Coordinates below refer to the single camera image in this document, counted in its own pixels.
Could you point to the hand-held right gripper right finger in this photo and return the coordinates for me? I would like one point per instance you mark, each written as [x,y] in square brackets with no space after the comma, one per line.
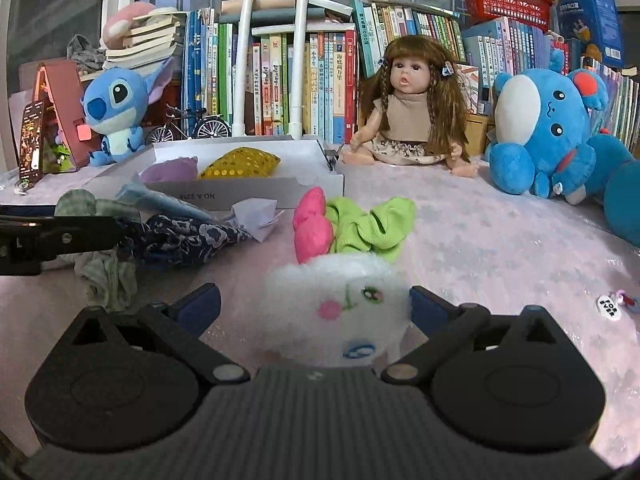
[425,307]

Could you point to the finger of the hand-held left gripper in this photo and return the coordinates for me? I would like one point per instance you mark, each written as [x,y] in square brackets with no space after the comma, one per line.
[65,240]

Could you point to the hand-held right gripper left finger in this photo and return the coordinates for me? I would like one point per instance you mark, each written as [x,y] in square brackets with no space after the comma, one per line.
[200,307]

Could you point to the dark blue floral cloth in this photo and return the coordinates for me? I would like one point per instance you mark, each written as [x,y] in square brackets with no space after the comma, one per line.
[185,240]

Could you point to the green ruffled cloth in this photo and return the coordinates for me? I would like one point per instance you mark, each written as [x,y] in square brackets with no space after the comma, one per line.
[370,230]

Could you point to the white foam block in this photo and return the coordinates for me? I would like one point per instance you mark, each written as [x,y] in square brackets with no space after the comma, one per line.
[325,280]

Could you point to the white cardboard box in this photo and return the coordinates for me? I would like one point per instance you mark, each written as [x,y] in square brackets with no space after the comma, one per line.
[250,192]

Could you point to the pink and green plush toy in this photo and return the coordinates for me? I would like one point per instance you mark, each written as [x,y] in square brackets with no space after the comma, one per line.
[312,235]

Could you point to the green checked cloth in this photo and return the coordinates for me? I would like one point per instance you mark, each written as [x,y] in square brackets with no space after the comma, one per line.
[107,275]

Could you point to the pink star-patterned blanket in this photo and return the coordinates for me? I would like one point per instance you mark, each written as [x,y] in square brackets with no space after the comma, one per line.
[475,240]

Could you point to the green toy figures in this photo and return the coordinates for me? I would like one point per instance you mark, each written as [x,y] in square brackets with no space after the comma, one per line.
[57,152]

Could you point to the light blue cloth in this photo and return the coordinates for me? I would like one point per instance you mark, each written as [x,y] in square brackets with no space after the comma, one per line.
[160,202]

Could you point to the colourful printed card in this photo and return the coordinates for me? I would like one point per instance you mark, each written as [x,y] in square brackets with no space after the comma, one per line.
[31,140]

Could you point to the purple cloth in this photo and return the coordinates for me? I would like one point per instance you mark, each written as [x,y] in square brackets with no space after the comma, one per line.
[167,171]

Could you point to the blue big-eared alien plush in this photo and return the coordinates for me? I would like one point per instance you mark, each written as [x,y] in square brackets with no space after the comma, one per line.
[117,105]

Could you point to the red-brown wooden house model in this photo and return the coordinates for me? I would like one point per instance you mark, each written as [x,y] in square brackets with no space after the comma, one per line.
[60,95]

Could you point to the yellow sequin pouch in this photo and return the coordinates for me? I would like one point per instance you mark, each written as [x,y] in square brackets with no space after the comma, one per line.
[240,165]

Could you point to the miniature black bicycle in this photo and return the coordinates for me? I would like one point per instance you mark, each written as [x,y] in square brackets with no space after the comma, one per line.
[192,121]

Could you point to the small metal clip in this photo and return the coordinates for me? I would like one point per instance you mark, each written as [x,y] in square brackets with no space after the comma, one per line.
[331,155]

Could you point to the small wooden box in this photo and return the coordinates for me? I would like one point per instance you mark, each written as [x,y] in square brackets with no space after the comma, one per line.
[477,135]

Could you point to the grey crumpled cloth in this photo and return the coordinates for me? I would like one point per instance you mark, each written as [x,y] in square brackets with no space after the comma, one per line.
[85,55]

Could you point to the long-haired baby doll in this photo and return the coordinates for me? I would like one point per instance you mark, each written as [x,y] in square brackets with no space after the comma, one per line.
[407,110]

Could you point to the stack of lying books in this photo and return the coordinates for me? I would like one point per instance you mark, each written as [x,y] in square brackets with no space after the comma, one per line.
[145,45]

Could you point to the blue white-bellied plush toy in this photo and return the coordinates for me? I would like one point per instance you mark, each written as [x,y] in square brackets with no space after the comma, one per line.
[545,130]

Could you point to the teal plush toy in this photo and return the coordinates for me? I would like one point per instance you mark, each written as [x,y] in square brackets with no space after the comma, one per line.
[622,185]

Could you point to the row of upright books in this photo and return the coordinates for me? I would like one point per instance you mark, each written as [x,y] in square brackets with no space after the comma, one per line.
[330,85]

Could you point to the dark green lying book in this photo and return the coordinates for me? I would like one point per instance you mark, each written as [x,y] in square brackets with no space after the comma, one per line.
[325,15]

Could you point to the red plastic basket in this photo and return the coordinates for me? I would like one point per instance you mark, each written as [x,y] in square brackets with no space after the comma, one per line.
[505,5]

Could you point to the tan flat box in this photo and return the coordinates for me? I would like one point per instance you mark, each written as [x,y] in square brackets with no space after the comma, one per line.
[272,2]

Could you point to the blue cardboard box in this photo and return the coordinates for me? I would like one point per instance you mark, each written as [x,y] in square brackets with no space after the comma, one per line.
[590,15]

